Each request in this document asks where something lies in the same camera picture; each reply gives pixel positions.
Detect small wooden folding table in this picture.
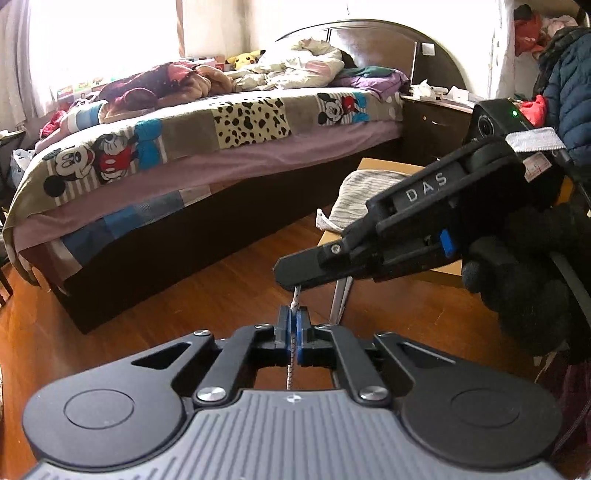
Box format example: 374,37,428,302
312,155,570,326

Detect navy puffer jacket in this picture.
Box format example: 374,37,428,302
533,27,591,175

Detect grey striped cloth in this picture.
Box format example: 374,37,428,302
315,169,407,234

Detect right hand black glove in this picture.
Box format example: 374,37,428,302
462,203,590,364

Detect window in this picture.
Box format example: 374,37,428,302
1,1,179,129

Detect dark wooden headboard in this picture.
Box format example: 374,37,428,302
281,19,467,89

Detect dark nightstand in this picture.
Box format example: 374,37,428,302
399,96,472,166

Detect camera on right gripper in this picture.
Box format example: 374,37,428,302
462,99,534,145

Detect bed with patchwork cover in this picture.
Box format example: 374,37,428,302
2,87,403,331

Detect yellow pikachu plush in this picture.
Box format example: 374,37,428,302
225,49,266,71

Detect maroon clothing on bed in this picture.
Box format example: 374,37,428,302
96,62,236,112

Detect cream crumpled duvet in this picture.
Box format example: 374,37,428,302
226,38,345,92

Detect grey white shoelace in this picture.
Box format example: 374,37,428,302
286,286,301,391

